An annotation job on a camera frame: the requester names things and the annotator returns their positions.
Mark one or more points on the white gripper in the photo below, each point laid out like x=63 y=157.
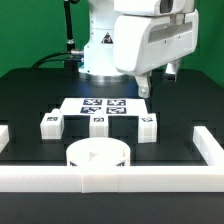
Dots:
x=142 y=44

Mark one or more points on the white round stool seat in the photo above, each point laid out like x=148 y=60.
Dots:
x=98 y=152

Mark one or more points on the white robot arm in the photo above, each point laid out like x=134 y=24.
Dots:
x=98 y=62

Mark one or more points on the white U-shaped fence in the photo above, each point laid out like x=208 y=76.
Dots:
x=207 y=178

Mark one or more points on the white marker base plate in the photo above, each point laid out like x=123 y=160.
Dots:
x=108 y=106

